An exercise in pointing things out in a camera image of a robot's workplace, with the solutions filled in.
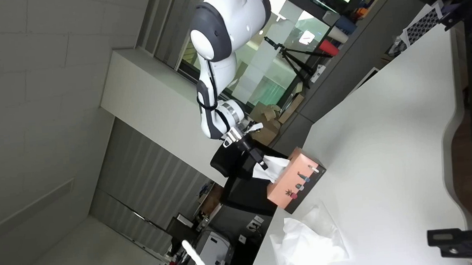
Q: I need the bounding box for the white printer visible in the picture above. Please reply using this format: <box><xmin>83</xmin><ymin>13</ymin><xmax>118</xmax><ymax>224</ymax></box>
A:
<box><xmin>193</xmin><ymin>229</ymin><xmax>234</xmax><ymax>265</ymax></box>

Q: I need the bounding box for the pile of cardboard boxes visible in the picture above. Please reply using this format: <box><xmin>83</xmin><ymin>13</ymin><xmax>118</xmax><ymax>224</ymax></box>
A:
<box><xmin>248</xmin><ymin>92</ymin><xmax>308</xmax><ymax>147</ymax></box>

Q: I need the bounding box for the crumpled white paper tissue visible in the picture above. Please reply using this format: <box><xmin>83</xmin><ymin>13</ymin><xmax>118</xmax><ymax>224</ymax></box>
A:
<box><xmin>268</xmin><ymin>201</ymin><xmax>351</xmax><ymax>265</ymax></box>

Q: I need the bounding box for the black office chair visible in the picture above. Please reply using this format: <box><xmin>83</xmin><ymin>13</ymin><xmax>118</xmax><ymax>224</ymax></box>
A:
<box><xmin>209</xmin><ymin>138</ymin><xmax>292</xmax><ymax>219</ymax></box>

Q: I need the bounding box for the pink tissue box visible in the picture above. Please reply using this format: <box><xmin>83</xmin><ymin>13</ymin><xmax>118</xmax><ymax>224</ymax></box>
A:
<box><xmin>264</xmin><ymin>145</ymin><xmax>329</xmax><ymax>216</ymax></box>

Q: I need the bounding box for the wall socket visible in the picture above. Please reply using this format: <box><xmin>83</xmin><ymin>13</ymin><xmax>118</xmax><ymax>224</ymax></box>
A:
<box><xmin>246</xmin><ymin>215</ymin><xmax>265</xmax><ymax>232</ymax></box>

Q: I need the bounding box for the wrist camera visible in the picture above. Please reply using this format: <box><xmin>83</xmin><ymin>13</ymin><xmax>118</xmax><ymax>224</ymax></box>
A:
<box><xmin>221</xmin><ymin>128</ymin><xmax>242</xmax><ymax>148</ymax></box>

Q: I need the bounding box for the checkerboard calibration sheet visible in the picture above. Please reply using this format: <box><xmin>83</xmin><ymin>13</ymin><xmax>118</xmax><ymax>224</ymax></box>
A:
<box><xmin>401</xmin><ymin>0</ymin><xmax>446</xmax><ymax>48</ymax></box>

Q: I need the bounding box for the white paper tissue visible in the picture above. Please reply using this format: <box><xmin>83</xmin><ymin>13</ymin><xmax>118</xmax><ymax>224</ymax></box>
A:
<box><xmin>251</xmin><ymin>154</ymin><xmax>292</xmax><ymax>185</ymax></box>
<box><xmin>268</xmin><ymin>201</ymin><xmax>351</xmax><ymax>265</ymax></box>

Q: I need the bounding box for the red cup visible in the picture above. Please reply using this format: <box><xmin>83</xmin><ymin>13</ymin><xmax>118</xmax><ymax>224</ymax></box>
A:
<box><xmin>317</xmin><ymin>38</ymin><xmax>340</xmax><ymax>58</ymax></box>

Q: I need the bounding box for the camera on tripod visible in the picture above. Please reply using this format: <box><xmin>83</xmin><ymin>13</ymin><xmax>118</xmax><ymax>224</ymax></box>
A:
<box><xmin>264</xmin><ymin>33</ymin><xmax>335</xmax><ymax>92</ymax></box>

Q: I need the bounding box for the black clamp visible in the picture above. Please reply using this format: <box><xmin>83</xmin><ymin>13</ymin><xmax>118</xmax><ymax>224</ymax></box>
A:
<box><xmin>426</xmin><ymin>227</ymin><xmax>472</xmax><ymax>263</ymax></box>

